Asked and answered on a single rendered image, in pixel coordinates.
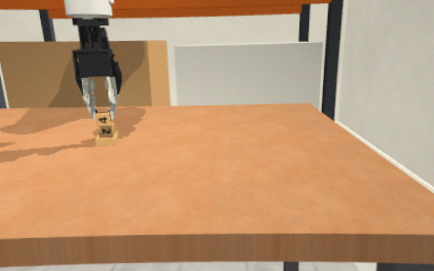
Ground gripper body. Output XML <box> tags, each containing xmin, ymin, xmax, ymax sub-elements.
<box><xmin>72</xmin><ymin>18</ymin><xmax>115</xmax><ymax>77</ymax></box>

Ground tan wooden number cube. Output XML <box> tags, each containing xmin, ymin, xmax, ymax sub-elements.
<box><xmin>99</xmin><ymin>122</ymin><xmax>115</xmax><ymax>137</ymax></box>
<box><xmin>96</xmin><ymin>111</ymin><xmax>112</xmax><ymax>127</ymax></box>

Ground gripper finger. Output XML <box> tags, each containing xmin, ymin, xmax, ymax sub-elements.
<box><xmin>75</xmin><ymin>62</ymin><xmax>97</xmax><ymax>122</ymax></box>
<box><xmin>104</xmin><ymin>61</ymin><xmax>122</xmax><ymax>121</ymax></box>

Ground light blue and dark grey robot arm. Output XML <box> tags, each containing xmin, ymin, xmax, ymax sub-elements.
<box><xmin>64</xmin><ymin>0</ymin><xmax>114</xmax><ymax>49</ymax></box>

